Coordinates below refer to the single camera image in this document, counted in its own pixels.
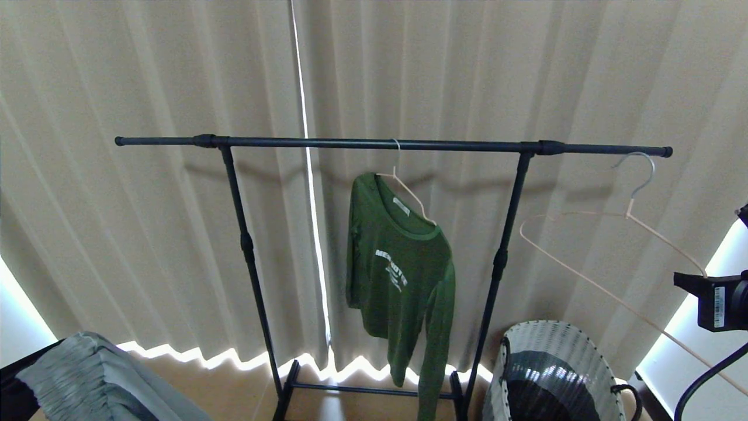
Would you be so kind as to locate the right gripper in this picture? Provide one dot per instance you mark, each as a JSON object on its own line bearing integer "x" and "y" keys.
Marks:
{"x": 730, "y": 304}

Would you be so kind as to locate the pink clothes hanger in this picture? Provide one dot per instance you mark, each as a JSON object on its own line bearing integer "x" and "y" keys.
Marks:
{"x": 629, "y": 209}
{"x": 415, "y": 199}

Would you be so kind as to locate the green long-sleeved shirt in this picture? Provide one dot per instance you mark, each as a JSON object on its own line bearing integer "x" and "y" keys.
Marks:
{"x": 403, "y": 280}

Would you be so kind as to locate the pale grey shorts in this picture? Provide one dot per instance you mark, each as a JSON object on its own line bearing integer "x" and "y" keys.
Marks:
{"x": 93, "y": 380}

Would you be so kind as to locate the white laundry basket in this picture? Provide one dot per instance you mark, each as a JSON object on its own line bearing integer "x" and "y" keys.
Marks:
{"x": 555, "y": 339}

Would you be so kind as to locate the black clothes rack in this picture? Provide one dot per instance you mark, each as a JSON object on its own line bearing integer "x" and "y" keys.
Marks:
{"x": 350, "y": 143}

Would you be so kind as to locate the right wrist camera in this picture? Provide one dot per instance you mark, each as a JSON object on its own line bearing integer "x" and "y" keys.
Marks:
{"x": 743, "y": 215}

